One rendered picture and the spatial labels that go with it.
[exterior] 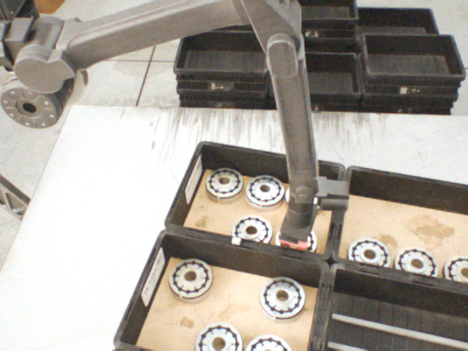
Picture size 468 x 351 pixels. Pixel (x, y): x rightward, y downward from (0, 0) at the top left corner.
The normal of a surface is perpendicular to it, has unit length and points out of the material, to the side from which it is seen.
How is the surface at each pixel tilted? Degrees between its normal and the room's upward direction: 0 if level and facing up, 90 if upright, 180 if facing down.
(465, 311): 90
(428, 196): 90
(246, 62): 0
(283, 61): 95
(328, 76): 0
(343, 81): 0
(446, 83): 90
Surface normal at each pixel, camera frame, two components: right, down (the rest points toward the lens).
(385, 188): -0.25, 0.73
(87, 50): 0.04, 0.75
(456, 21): -0.03, -0.66
